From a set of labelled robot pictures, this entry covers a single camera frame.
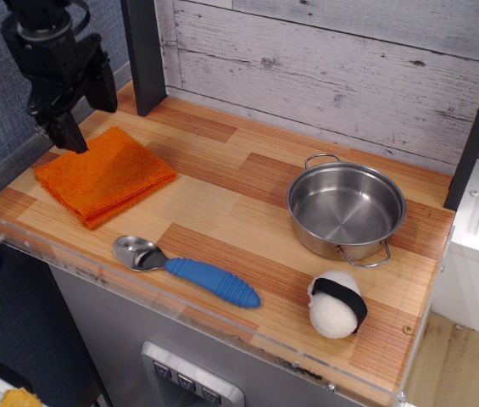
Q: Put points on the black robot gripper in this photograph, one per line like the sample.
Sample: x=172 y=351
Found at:
x=61 y=69

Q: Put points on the orange cloth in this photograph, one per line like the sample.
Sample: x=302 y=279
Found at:
x=115 y=173

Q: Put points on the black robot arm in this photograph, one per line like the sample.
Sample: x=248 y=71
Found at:
x=38 y=13

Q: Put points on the small steel saucepan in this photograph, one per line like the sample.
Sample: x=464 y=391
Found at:
x=345 y=211

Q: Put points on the clear acrylic table guard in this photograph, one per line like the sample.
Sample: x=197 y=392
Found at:
x=228 y=208

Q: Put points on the grey cabinet control panel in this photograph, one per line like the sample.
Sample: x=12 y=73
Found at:
x=178 y=381

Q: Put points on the white plush sushi toy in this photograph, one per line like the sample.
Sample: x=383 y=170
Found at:
x=336 y=308

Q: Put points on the dark grey left post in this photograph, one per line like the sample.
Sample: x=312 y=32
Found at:
x=142 y=38

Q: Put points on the blue handled metal spoon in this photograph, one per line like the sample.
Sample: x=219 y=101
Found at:
x=139 y=255

